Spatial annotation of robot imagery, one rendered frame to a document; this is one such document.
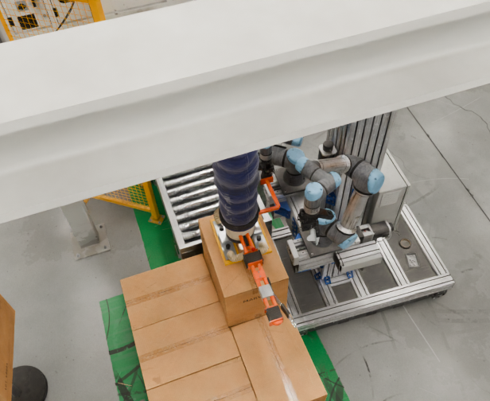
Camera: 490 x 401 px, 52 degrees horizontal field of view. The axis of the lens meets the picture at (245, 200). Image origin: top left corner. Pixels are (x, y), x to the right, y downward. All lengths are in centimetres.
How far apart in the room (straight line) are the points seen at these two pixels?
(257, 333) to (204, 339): 33
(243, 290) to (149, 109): 254
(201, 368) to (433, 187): 274
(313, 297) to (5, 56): 346
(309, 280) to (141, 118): 344
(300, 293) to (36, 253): 225
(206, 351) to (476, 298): 218
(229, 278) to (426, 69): 254
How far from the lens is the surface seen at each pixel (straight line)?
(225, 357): 323
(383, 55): 53
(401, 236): 418
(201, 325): 332
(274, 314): 260
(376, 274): 395
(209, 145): 46
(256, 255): 277
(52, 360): 409
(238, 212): 265
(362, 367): 384
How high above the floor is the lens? 355
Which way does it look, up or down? 52 degrees down
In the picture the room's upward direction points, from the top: 3 degrees counter-clockwise
